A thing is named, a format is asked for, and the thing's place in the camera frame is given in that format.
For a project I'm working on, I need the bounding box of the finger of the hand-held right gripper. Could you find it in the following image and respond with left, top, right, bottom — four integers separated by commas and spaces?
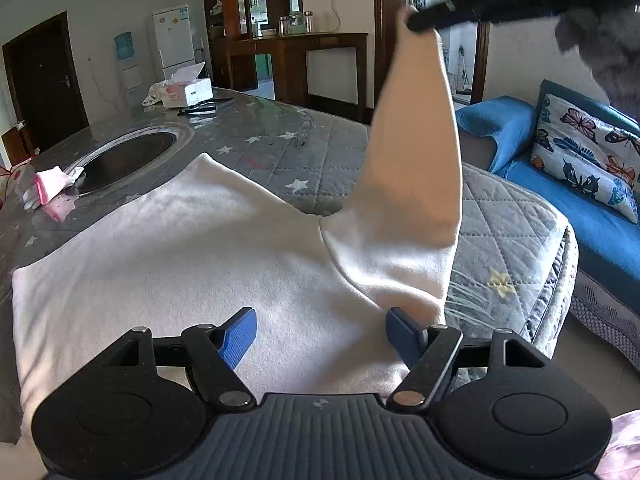
406, 0, 480, 32

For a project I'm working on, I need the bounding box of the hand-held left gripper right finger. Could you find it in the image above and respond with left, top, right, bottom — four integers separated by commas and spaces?
385, 307, 546, 408

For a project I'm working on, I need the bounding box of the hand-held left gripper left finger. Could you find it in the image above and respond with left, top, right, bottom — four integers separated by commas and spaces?
102, 306, 258, 408

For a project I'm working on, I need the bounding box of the cream sweatshirt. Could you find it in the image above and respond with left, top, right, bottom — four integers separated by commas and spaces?
11, 4, 463, 446

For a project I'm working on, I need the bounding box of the white stick vacuum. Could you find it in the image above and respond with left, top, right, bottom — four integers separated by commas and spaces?
457, 45, 472, 93

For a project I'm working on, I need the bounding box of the wooden console table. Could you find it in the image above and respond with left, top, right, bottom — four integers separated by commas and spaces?
226, 32, 369, 123

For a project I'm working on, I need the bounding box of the butterfly print pillow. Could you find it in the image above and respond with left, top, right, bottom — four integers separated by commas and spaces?
530, 92, 640, 224

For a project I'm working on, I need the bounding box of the grey star quilted table cover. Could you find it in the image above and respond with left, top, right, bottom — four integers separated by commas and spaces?
0, 85, 581, 441

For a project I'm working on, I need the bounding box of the wooden display shelf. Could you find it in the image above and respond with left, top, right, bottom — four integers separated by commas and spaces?
201, 0, 301, 91

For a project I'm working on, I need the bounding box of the round recessed cooktop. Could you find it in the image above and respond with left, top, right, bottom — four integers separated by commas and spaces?
70, 125, 193, 196

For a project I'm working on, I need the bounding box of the blue sofa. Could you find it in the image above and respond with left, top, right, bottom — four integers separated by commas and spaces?
455, 79, 640, 371

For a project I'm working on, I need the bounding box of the pink and white glove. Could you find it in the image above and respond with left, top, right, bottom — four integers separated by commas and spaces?
22, 165, 86, 211

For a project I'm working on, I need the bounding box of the person's pink floral clothing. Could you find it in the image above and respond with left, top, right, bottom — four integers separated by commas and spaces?
597, 410, 640, 480

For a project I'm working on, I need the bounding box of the white tissue box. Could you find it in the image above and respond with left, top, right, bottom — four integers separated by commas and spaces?
161, 61, 213, 109

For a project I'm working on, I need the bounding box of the floral cloth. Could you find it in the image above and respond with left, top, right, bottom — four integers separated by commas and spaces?
141, 81, 168, 107

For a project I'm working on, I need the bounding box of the white refrigerator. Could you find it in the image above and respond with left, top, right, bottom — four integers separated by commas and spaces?
151, 5, 197, 83

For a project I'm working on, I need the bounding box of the white water dispenser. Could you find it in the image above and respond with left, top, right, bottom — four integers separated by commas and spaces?
120, 60, 147, 106

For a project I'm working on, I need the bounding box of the small wooden cabinet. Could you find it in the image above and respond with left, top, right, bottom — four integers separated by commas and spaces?
0, 122, 36, 168

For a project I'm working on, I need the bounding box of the blue water bottle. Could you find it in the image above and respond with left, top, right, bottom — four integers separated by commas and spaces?
114, 31, 137, 63

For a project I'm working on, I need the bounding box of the dark entrance door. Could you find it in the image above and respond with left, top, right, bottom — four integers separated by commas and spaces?
2, 11, 90, 153

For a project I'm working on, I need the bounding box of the wooden door frame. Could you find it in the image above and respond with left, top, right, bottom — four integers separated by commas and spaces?
372, 0, 407, 126

